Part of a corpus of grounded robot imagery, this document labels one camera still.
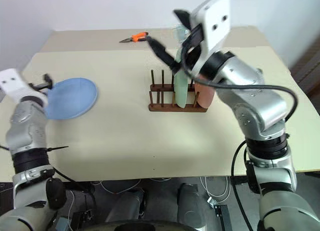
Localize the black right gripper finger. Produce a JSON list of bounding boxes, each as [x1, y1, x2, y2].
[[145, 35, 181, 73], [173, 9, 193, 30]]

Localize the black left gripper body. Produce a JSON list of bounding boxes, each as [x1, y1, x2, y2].
[[27, 82, 49, 97]]

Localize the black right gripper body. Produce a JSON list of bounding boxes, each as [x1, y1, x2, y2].
[[183, 23, 205, 71]]

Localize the green plate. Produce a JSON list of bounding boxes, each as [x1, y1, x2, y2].
[[173, 47, 189, 109]]

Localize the wooden dish rack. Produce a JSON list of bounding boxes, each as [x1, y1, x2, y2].
[[148, 69, 209, 113]]

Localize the blue plate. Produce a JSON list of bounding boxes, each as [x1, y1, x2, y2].
[[42, 77, 99, 121]]

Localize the pink plate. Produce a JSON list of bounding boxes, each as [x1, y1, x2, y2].
[[194, 75, 216, 109]]

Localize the black zip tie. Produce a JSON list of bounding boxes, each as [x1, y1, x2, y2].
[[46, 145, 70, 153]]

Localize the grey rounded robot leg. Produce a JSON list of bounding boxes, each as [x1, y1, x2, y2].
[[106, 187, 152, 223], [176, 182, 209, 227]]

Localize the black floor box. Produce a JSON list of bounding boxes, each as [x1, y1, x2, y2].
[[213, 204, 232, 231]]

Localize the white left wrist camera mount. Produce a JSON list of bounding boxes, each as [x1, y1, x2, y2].
[[0, 68, 26, 103]]

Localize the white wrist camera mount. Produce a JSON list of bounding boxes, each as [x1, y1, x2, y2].
[[189, 0, 231, 76], [0, 68, 26, 103]]

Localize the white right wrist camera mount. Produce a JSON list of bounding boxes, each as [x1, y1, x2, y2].
[[189, 0, 231, 76]]

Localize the orange handled pliers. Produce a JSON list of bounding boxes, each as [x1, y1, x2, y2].
[[119, 31, 150, 44]]

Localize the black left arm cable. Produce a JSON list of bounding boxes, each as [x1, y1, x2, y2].
[[0, 144, 97, 217]]

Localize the white floor cable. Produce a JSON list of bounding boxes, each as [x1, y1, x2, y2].
[[199, 175, 237, 200], [91, 178, 142, 195]]

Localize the small metal bracket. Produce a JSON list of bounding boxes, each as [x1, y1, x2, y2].
[[206, 196, 219, 210]]

